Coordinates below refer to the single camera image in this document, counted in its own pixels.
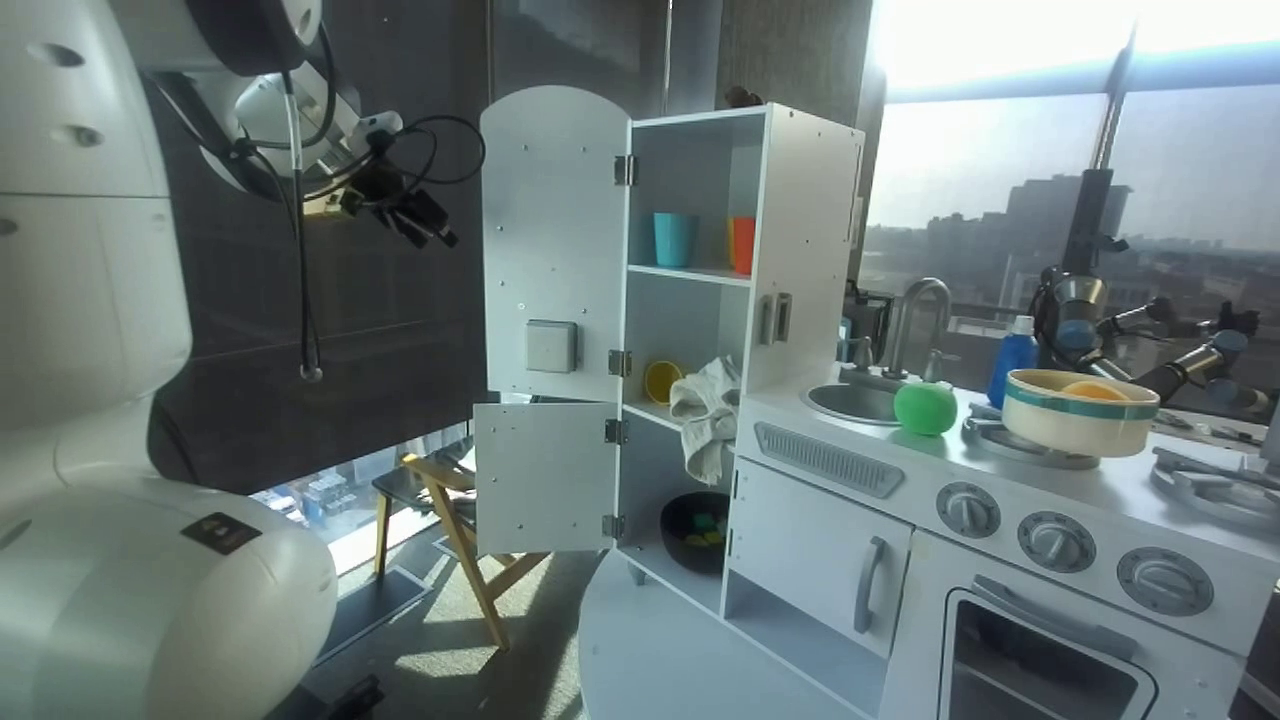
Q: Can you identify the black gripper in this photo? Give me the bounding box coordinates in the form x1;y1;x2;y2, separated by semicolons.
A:
351;153;465;257

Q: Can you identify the cream bowl with green stripe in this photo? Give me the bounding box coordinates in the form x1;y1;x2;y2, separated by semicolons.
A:
999;363;1163;466

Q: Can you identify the grey stove knob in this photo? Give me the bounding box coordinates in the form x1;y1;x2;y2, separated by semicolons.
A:
1015;508;1102;575
931;482;1005;545
1113;545;1220;621

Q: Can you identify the white oven door with window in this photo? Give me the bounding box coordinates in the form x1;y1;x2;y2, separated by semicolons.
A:
876;528;1254;720

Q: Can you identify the black bowl with fruit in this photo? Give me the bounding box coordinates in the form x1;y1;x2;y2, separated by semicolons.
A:
655;490;737;581

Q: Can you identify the blue bottle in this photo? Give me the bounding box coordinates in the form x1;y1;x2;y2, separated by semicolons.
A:
985;313;1045;413

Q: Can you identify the tall white fridge door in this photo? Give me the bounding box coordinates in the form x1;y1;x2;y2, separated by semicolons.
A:
477;84;638;410

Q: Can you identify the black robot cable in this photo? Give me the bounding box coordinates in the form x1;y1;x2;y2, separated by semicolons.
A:
157;23;493;390

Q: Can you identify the blue plastic cup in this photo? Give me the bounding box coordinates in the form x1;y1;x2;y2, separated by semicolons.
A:
647;207;699;273

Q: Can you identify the dark window blind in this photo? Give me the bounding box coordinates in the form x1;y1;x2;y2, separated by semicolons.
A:
140;0;493;501

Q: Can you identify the yellow plastic cup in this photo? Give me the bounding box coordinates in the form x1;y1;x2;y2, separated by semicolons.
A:
642;358;687;410

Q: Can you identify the silver toy faucet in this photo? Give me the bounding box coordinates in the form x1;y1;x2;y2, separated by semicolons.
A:
879;273;955;383

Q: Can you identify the green toy cup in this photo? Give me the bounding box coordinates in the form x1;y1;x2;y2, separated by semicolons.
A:
889;376;964;446

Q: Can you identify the small white cabinet door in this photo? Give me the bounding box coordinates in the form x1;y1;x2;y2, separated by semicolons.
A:
728;454;921;659

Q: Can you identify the orange plastic cup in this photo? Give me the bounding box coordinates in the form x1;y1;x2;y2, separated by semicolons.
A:
723;211;759;281

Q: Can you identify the grey metal utensil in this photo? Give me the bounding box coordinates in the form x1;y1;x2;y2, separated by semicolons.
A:
1149;446;1280;521

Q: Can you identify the white toy kitchen cabinet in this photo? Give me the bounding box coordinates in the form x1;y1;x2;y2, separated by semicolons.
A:
611;100;1280;720

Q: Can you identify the short white fridge door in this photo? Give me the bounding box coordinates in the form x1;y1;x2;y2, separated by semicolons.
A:
468;396;623;561

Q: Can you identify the black tripod equipment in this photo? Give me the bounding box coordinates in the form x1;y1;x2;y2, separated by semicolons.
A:
1028;259;1264;410

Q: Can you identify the white crumpled cloth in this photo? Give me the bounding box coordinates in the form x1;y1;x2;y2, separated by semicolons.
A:
664;353;743;491

